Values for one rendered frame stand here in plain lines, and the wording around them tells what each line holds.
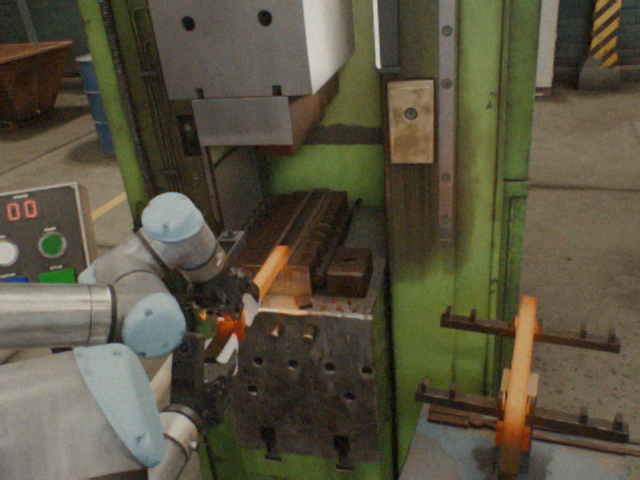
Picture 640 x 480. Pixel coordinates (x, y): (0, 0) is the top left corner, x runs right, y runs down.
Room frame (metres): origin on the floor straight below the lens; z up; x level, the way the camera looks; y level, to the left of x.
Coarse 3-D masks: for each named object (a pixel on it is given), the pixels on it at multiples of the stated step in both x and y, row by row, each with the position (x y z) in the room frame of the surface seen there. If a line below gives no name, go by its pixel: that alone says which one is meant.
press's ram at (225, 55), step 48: (192, 0) 1.11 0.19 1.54; (240, 0) 1.08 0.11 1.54; (288, 0) 1.06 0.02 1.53; (336, 0) 1.29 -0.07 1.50; (192, 48) 1.11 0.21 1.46; (240, 48) 1.09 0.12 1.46; (288, 48) 1.06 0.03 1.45; (336, 48) 1.26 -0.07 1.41; (192, 96) 1.12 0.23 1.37; (240, 96) 1.09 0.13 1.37
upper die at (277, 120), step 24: (336, 72) 1.46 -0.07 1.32; (288, 96) 1.07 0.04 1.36; (312, 96) 1.23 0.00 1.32; (216, 120) 1.11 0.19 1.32; (240, 120) 1.09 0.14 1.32; (264, 120) 1.08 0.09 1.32; (288, 120) 1.07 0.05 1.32; (312, 120) 1.21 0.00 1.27; (216, 144) 1.11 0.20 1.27; (240, 144) 1.10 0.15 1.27; (264, 144) 1.08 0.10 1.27; (288, 144) 1.07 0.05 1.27
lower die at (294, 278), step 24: (336, 192) 1.46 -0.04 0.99; (264, 216) 1.38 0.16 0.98; (288, 216) 1.34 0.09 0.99; (312, 216) 1.31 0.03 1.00; (336, 216) 1.33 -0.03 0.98; (264, 240) 1.22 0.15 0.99; (312, 240) 1.19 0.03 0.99; (240, 264) 1.13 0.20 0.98; (288, 264) 1.09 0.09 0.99; (312, 264) 1.09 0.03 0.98; (288, 288) 1.08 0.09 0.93; (312, 288) 1.08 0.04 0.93
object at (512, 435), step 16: (528, 304) 0.88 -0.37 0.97; (528, 320) 0.83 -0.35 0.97; (528, 336) 0.79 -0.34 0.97; (528, 352) 0.74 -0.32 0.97; (512, 368) 0.71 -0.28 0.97; (528, 368) 0.71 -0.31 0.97; (512, 384) 0.67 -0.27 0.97; (528, 384) 0.67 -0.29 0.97; (512, 400) 0.64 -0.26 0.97; (512, 416) 0.61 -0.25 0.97; (496, 432) 0.58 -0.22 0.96; (512, 432) 0.57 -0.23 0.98; (528, 432) 0.57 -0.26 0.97; (512, 448) 0.54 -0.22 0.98; (512, 464) 0.51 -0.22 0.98
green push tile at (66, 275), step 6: (60, 270) 1.07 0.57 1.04; (66, 270) 1.07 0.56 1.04; (72, 270) 1.07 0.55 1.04; (42, 276) 1.06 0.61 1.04; (48, 276) 1.06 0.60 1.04; (54, 276) 1.07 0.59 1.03; (60, 276) 1.07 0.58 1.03; (66, 276) 1.07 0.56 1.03; (72, 276) 1.07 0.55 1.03; (42, 282) 1.06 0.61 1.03; (48, 282) 1.06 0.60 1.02; (54, 282) 1.06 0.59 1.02; (60, 282) 1.06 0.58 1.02; (66, 282) 1.06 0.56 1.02; (72, 282) 1.06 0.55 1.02
